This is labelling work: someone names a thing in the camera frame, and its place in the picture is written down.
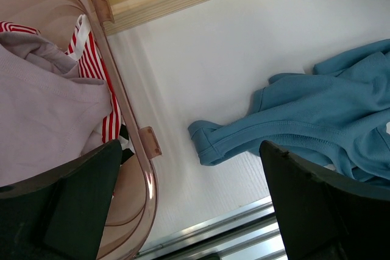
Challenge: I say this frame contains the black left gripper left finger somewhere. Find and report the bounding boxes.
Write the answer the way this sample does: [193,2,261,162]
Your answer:
[1,140,122,259]

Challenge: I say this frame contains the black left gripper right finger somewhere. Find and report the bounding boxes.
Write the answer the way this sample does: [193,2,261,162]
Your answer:
[259,141,389,259]

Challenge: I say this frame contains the dusty pink tank top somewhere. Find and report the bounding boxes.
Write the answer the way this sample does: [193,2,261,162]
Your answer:
[1,32,112,186]

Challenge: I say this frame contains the blue tank top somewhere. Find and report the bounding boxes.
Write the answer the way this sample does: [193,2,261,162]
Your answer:
[188,40,389,188]

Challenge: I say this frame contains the red white striped tank top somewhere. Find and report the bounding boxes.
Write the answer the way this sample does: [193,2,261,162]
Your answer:
[1,15,121,143]

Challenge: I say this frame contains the black white striped tank top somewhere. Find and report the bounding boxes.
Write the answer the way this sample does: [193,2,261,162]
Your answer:
[118,123,135,164]

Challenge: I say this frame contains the pink plastic basket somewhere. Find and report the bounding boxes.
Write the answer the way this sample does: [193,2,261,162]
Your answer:
[1,0,161,259]

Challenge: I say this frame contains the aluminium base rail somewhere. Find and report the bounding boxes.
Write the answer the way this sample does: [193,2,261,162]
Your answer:
[136,196,288,259]

